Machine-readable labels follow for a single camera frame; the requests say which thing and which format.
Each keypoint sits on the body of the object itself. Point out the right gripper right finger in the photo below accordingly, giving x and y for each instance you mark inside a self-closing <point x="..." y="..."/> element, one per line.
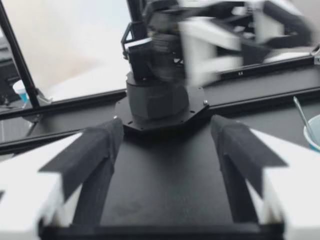
<point x="262" y="175"/>

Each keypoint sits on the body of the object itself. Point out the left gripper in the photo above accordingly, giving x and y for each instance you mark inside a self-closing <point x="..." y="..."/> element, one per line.
<point x="163" y="52"/>

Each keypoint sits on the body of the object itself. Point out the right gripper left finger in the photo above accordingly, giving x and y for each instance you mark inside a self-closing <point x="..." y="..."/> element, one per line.
<point x="62" y="175"/>

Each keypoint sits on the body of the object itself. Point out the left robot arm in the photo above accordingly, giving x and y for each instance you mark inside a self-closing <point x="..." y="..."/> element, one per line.
<point x="155" y="100"/>

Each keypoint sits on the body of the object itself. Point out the blue cup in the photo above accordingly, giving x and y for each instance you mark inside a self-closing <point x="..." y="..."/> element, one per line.
<point x="23" y="96"/>
<point x="313" y="140"/>

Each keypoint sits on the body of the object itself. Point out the black frame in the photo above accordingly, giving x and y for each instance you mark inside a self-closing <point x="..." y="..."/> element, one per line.
<point x="22" y="65"/>

